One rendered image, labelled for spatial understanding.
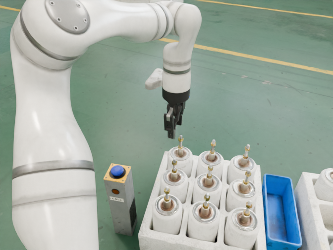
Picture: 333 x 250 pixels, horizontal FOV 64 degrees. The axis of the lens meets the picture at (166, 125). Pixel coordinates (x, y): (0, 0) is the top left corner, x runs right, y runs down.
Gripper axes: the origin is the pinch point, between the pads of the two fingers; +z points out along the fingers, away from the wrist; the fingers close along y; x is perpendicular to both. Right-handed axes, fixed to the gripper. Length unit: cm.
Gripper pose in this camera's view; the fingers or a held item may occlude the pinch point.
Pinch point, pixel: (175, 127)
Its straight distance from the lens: 79.5
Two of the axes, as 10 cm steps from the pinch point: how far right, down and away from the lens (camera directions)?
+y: 3.2, -5.8, 7.5
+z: 0.0, 7.9, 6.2
